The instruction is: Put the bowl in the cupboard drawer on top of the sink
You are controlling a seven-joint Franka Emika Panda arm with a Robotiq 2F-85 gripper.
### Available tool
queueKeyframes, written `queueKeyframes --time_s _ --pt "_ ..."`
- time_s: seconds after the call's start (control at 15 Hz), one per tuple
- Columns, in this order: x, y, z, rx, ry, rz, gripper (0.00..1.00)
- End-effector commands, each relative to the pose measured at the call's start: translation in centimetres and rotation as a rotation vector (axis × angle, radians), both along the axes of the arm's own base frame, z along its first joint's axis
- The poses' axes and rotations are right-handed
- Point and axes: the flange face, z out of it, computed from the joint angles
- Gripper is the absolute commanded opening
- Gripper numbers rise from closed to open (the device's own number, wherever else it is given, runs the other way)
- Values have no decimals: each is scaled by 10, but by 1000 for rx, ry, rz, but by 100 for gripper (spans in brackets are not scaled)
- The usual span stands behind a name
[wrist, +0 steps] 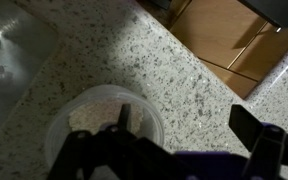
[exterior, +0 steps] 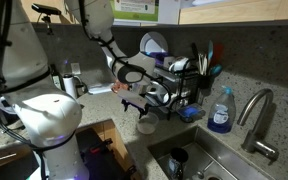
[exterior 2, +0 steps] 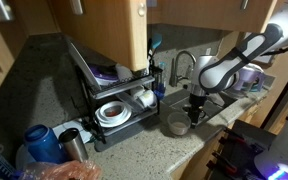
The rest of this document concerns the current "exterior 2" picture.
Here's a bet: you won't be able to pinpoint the black utensil holder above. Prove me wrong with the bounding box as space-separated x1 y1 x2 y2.
148 64 166 93

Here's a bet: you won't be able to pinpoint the stainless steel sink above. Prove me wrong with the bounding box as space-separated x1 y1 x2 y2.
162 87 239 129

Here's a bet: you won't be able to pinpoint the clear plastic bowl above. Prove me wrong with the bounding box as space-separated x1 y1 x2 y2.
166 111 192 136

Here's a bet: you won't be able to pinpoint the orange plastic bag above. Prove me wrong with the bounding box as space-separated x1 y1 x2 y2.
17 160 102 180

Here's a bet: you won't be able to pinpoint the black two-tier dish rack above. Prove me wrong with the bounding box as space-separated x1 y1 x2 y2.
74 64 161 144

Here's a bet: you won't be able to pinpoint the black mug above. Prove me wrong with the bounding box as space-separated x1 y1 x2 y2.
183 104 208 127

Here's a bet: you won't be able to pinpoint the large white plate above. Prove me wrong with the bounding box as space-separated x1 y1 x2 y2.
67 41 102 92

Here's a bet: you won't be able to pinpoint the blue dish soap bottle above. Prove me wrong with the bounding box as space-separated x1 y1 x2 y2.
154 61 168 102

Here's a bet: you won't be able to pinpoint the purple bowl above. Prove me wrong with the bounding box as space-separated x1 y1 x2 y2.
88 64 119 86

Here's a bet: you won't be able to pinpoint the clear glass container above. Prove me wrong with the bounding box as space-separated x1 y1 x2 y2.
115 91 145 114

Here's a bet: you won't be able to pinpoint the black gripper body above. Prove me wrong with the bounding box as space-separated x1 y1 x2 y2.
187 84 208 116

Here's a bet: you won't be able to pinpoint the brushed steel faucet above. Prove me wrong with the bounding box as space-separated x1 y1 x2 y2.
168 49 197 88

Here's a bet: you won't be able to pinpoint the white cup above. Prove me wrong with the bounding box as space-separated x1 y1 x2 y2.
129 84 146 100
114 63 134 81

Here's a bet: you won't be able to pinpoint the wooden upper cupboard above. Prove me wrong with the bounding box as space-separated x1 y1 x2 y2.
146 0 279 34

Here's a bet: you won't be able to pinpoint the grey drain tray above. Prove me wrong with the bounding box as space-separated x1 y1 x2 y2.
93 109 162 153

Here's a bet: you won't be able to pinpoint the lavender mug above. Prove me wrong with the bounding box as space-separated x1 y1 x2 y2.
232 62 266 95

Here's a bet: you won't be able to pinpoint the white paper sheet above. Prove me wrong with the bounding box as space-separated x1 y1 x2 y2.
51 119 92 144

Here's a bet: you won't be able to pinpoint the wooden base cabinet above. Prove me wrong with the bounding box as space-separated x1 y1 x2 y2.
169 96 288 180

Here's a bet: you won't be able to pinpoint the teal spatula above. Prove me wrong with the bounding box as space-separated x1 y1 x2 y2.
148 32 163 61

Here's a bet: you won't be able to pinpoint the wooden cupboard door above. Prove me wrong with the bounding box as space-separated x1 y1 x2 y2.
48 0 148 73

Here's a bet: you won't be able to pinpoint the framed text sign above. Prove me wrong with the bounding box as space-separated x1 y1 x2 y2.
252 49 285 66

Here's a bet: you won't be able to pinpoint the stainless steel tumbler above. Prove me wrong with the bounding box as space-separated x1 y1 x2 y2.
57 128 90 163

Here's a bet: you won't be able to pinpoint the black device with red parts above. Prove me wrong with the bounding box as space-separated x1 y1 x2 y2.
205 119 278 180

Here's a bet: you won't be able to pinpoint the white stacked bowls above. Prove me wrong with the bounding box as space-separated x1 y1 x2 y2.
94 100 132 129

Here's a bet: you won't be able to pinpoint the white mug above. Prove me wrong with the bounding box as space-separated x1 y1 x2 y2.
138 89 159 110

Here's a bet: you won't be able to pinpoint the blue water bottle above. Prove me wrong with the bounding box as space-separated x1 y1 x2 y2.
22 124 67 165

